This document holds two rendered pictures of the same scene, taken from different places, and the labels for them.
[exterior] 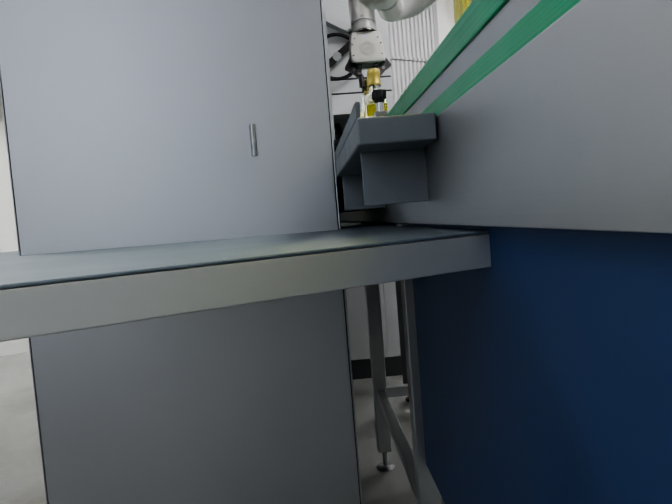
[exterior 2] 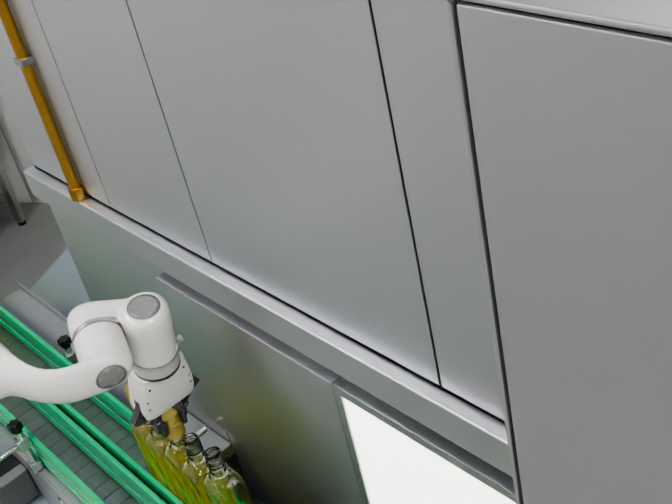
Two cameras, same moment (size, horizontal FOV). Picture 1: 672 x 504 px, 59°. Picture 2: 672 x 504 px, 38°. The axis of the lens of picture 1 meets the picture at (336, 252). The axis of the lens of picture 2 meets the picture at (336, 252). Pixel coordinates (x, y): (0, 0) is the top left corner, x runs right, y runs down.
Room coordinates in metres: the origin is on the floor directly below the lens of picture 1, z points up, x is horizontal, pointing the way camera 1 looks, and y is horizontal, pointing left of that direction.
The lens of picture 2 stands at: (3.01, -0.54, 2.25)
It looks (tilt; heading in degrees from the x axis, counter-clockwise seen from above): 34 degrees down; 148
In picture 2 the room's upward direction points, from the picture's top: 14 degrees counter-clockwise
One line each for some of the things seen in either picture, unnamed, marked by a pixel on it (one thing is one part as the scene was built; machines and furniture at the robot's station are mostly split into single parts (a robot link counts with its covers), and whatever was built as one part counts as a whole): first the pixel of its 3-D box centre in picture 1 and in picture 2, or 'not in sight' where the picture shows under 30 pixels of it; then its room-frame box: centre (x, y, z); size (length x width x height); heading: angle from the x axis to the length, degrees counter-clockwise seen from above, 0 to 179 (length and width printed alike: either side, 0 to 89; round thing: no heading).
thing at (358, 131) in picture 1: (360, 179); (101, 377); (1.13, -0.06, 0.84); 0.95 x 0.09 x 0.11; 2
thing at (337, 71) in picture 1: (336, 57); not in sight; (2.73, -0.07, 1.49); 0.21 x 0.05 x 0.21; 92
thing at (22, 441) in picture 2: not in sight; (15, 453); (1.33, -0.33, 0.94); 0.07 x 0.04 x 0.13; 92
